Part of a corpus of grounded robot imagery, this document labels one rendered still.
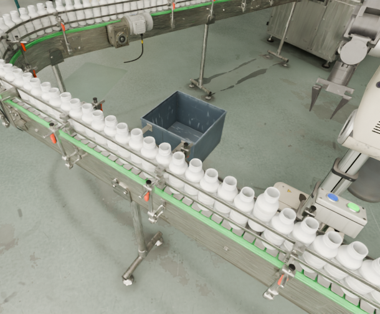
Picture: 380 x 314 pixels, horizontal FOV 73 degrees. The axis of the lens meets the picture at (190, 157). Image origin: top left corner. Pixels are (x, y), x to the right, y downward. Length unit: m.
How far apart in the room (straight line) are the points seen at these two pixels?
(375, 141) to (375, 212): 1.44
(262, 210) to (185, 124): 0.95
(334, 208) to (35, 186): 2.11
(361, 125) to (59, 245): 1.87
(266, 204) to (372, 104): 0.60
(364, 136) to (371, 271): 0.58
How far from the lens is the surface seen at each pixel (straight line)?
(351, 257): 0.78
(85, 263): 1.94
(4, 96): 1.37
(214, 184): 0.77
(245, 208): 0.75
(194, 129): 1.54
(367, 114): 1.17
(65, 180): 2.36
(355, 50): 0.80
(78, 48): 2.18
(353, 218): 0.88
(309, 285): 0.87
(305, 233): 0.75
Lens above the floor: 1.74
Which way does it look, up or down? 47 degrees down
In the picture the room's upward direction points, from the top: 5 degrees clockwise
